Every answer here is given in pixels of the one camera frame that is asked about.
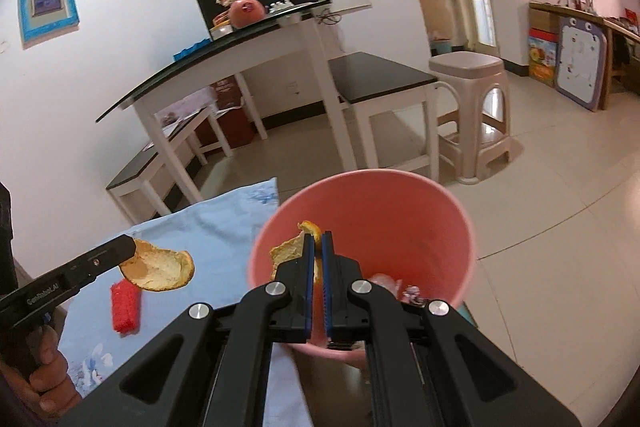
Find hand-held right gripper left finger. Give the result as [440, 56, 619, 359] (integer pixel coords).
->
[57, 231, 317, 427]

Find person's left hand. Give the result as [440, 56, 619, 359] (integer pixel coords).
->
[20, 323, 84, 419]

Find grey framed drawing board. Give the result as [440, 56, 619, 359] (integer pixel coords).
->
[553, 15, 610, 112]

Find blue framed meter box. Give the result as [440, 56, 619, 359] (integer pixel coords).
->
[18, 0, 81, 49]

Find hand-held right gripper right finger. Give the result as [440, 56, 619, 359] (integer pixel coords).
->
[321, 231, 583, 427]

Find small orange peel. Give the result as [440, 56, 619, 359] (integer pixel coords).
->
[269, 220, 326, 284]

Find papers on bench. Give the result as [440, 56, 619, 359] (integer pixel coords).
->
[141, 107, 211, 151]

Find short white bench dark seat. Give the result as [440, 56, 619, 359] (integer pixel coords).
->
[327, 51, 441, 184]

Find orange snack box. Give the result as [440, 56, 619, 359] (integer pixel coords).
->
[209, 11, 234, 34]

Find long white bench dark seat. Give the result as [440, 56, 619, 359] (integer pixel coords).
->
[104, 106, 234, 226]

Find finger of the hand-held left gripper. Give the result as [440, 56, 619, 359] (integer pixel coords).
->
[62, 234, 137, 294]

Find white table with glass top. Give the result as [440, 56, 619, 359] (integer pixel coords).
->
[95, 0, 361, 206]

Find beige plastic stool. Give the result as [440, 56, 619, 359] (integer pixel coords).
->
[428, 52, 512, 186]

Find red pomegranate ornament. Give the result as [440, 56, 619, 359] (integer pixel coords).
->
[228, 0, 266, 30]

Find pink plastic bucket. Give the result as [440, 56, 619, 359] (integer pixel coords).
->
[247, 169, 477, 370]

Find wooden desk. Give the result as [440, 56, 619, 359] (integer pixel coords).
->
[528, 1, 640, 111]

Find blue tray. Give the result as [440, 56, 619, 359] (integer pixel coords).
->
[172, 37, 211, 63]

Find red foam fruit net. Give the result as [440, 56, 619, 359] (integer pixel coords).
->
[110, 279, 141, 337]

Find large orange peel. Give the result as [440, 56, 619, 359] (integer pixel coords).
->
[120, 238, 196, 293]

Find red cardboard box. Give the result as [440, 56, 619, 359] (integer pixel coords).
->
[194, 75, 254, 152]

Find light blue floral cloth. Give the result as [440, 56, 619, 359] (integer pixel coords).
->
[55, 178, 313, 427]

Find pink floral bag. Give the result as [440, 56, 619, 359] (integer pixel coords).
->
[157, 86, 217, 128]

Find colourful cardboard box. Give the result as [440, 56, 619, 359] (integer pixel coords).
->
[527, 29, 560, 88]

